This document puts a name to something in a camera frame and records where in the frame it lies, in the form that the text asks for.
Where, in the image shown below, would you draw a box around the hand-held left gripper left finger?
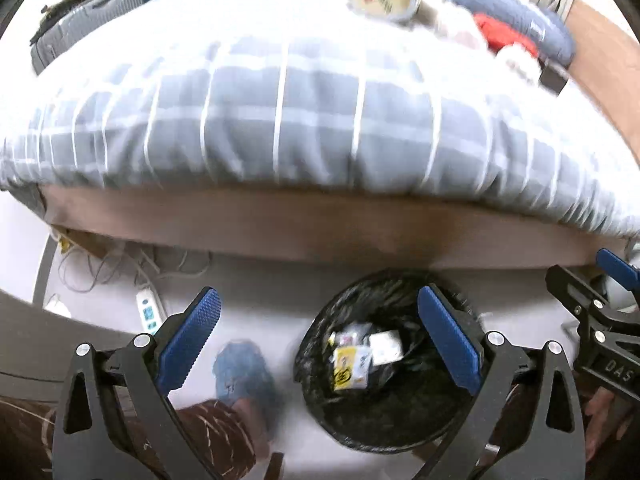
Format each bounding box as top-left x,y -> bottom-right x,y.
52,287 -> 222,480

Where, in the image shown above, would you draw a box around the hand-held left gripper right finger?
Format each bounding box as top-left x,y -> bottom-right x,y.
417,285 -> 586,480

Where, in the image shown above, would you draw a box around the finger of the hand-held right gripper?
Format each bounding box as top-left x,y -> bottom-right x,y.
545,265 -> 640,342
596,248 -> 640,306

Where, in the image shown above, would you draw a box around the small white box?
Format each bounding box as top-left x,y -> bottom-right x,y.
369,331 -> 403,366

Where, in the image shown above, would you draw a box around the bin with black liner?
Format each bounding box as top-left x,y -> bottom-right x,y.
294,270 -> 488,451

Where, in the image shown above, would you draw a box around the yellow white snack packet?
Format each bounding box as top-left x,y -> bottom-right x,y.
332,345 -> 373,391

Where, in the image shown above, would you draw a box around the black snack box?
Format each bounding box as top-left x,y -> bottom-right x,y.
537,60 -> 571,96

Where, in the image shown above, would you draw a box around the red cloth item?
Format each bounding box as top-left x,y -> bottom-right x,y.
472,12 -> 540,58

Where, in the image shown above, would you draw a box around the person's right hand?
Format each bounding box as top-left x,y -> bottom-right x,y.
582,387 -> 640,463

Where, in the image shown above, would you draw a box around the white power strip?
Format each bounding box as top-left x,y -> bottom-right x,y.
136,285 -> 168,336

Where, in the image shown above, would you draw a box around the person's left leg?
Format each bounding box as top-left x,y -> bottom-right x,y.
0,394 -> 283,480

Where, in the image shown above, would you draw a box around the dark grey table edge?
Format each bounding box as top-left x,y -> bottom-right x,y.
0,287 -> 131,401

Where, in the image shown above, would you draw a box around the wooden headboard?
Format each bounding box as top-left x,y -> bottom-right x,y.
567,0 -> 640,156

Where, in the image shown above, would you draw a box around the grey checked bed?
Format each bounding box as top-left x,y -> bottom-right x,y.
0,0 -> 640,238

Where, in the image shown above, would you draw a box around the grey suitcase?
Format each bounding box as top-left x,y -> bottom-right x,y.
30,0 -> 146,73

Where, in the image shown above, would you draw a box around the white cables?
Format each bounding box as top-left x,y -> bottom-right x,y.
55,237 -> 213,301

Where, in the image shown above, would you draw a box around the wooden bed frame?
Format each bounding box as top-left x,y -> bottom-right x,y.
40,182 -> 631,273

